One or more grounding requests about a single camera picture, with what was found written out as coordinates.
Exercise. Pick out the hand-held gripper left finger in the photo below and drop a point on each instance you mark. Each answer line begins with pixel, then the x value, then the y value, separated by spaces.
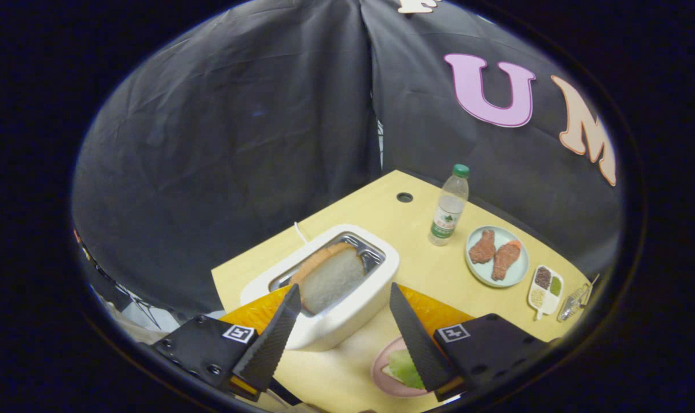
pixel 270 344

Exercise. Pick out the pile of dark red beans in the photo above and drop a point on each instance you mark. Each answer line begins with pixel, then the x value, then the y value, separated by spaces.
pixel 543 277

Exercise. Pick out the clear plastic water bottle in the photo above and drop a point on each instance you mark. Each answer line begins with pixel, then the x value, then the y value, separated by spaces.
pixel 447 215

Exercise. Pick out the pale green oval plate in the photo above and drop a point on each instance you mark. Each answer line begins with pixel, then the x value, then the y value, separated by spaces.
pixel 516 272

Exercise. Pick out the white divided dish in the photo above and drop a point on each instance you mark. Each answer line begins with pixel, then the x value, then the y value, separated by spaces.
pixel 548 304

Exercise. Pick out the pile of green beans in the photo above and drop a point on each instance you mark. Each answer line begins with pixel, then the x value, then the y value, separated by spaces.
pixel 555 286

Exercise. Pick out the orange carrot slice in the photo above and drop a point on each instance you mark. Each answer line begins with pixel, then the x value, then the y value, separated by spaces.
pixel 515 244

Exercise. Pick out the green lettuce leaf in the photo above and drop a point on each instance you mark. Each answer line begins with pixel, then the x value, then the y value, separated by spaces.
pixel 407 370

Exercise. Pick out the pile of yellow soybeans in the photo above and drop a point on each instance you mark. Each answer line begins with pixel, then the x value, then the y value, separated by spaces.
pixel 537 297

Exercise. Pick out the brown meat patty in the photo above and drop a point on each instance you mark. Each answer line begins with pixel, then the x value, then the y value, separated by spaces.
pixel 504 263
pixel 483 248

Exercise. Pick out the black backdrop cloth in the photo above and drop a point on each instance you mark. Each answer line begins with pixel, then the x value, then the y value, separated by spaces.
pixel 238 143

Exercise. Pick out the white toaster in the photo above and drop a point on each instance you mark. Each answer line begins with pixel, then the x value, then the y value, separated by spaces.
pixel 353 321

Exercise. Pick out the toast bread slice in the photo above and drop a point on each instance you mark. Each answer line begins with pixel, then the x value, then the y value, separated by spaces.
pixel 386 370
pixel 333 278

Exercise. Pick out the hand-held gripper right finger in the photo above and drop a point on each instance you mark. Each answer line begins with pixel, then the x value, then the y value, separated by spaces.
pixel 419 344

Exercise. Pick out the pink plate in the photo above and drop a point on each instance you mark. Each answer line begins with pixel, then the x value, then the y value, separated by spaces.
pixel 381 385

